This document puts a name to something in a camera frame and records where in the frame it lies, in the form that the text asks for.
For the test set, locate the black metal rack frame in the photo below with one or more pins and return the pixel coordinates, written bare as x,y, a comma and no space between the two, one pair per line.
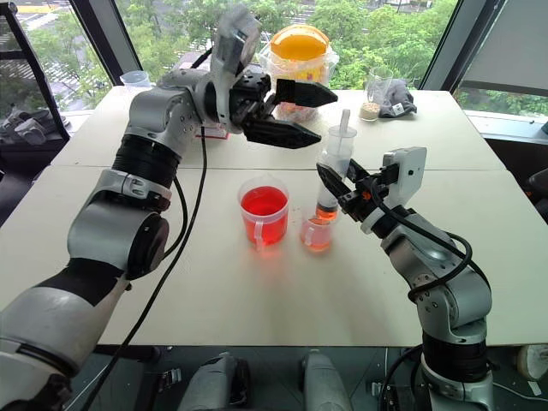
38,85

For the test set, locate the grey rounded robot leg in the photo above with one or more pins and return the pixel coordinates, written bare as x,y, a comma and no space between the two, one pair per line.
214,381
323,381

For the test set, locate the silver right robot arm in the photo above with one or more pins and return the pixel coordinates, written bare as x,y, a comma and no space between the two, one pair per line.
454,299

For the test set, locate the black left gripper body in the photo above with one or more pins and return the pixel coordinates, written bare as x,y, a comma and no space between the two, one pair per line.
250,92

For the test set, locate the clear glass with grains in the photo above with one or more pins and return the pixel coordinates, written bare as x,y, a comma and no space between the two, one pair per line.
372,103

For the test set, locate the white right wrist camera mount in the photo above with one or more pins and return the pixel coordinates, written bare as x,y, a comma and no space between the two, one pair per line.
406,171

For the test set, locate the clear plastic syringe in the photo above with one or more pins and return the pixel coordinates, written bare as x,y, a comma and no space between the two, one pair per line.
338,145

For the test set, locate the grey folded cloth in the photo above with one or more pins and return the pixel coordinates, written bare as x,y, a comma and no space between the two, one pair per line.
398,100

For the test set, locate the empty clear plastic cup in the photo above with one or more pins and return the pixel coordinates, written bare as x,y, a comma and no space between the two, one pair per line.
136,80

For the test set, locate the clear jar with yellow lid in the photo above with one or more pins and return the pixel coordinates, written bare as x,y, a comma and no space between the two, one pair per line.
299,47

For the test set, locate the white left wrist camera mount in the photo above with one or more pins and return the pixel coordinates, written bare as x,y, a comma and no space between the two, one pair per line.
231,43

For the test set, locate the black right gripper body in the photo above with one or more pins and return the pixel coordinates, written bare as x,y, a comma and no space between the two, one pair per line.
364,197

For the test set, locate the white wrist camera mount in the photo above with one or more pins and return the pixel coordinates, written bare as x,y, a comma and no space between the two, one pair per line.
406,171
231,43

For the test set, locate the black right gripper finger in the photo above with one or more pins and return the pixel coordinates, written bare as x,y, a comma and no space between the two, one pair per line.
355,172
331,182

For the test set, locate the white round disc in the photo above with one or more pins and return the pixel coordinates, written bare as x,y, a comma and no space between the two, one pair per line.
533,361

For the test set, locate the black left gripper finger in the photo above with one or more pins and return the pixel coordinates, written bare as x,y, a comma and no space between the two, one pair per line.
308,94
282,132

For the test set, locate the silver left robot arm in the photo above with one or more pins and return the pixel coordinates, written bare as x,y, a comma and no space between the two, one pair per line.
145,107

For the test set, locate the small clear measuring cup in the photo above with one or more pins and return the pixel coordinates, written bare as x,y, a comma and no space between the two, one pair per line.
317,235

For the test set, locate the large clear measuring cup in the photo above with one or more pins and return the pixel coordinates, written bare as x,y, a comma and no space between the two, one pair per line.
263,214

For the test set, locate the red and white card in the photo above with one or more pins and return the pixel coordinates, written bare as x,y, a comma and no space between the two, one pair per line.
212,133

